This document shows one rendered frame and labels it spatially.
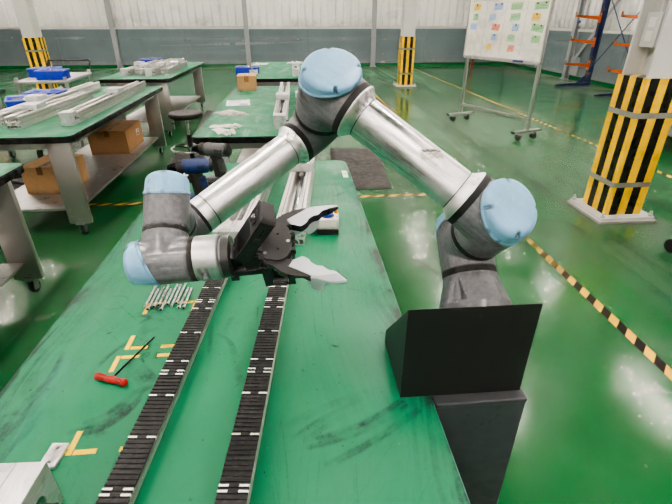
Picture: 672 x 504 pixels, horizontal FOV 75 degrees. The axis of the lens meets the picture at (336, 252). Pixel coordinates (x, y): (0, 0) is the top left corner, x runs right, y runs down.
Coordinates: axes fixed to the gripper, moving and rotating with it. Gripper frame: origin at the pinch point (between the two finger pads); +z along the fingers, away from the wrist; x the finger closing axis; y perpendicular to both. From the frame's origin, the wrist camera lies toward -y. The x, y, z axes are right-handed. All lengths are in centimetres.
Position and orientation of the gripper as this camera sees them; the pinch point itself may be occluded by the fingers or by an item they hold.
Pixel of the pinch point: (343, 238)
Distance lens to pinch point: 72.2
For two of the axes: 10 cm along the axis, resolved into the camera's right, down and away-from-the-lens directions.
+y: 0.2, 5.6, 8.3
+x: 0.9, 8.2, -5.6
